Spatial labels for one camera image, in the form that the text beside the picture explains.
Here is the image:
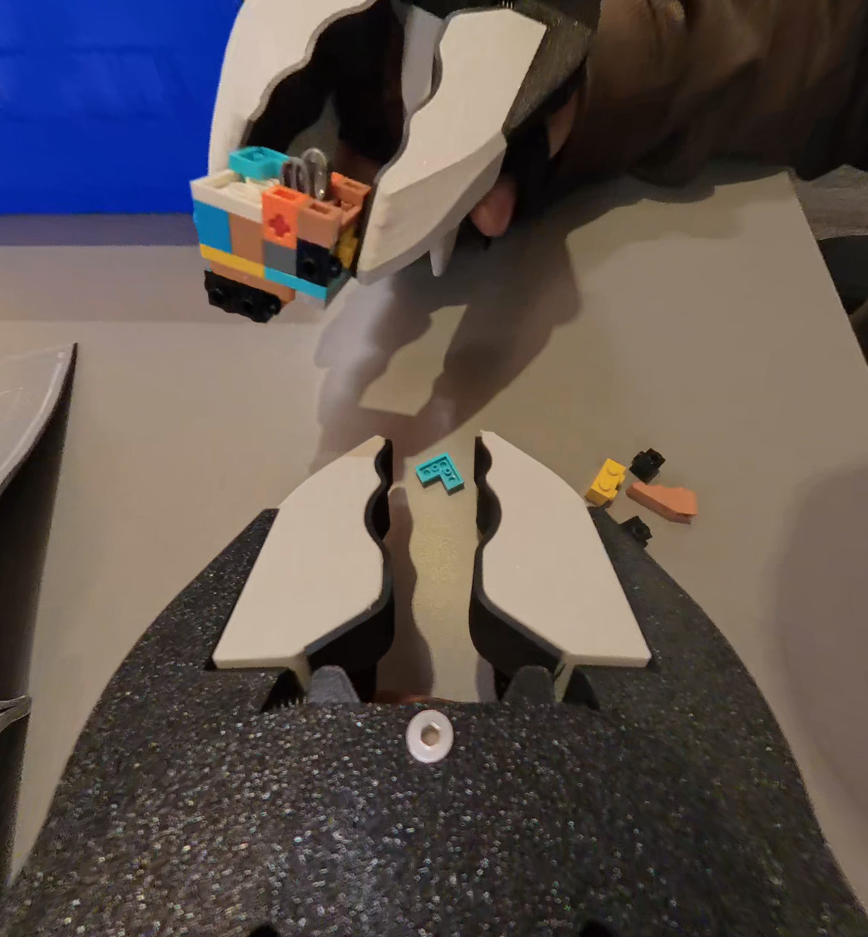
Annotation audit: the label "grey desk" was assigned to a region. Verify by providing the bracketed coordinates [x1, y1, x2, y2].
[0, 164, 868, 879]

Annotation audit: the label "yellow brick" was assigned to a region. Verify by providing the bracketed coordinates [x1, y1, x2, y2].
[585, 459, 627, 506]

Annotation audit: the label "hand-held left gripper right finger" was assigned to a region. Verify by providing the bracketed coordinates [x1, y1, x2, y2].
[472, 429, 653, 700]

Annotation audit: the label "person's right forearm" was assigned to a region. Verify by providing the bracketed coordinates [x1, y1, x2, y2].
[551, 0, 868, 195]

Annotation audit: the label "blue plastic bin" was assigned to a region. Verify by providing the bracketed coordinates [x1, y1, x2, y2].
[0, 0, 248, 217]

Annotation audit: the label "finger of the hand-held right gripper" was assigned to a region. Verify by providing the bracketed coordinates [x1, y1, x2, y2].
[357, 9, 552, 288]
[209, 0, 407, 171]

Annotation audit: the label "salmon wedge brick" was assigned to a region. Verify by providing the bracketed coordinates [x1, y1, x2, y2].
[626, 482, 698, 524]

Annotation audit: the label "multicoloured brick model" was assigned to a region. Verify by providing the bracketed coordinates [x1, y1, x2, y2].
[188, 145, 372, 323]

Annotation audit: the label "teal L-shaped brick plate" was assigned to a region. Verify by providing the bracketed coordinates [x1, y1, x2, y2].
[414, 454, 467, 493]

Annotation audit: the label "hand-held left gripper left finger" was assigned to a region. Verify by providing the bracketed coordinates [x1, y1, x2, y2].
[211, 436, 394, 685]

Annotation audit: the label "grey instruction booklet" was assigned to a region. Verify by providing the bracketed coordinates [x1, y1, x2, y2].
[0, 343, 78, 799]

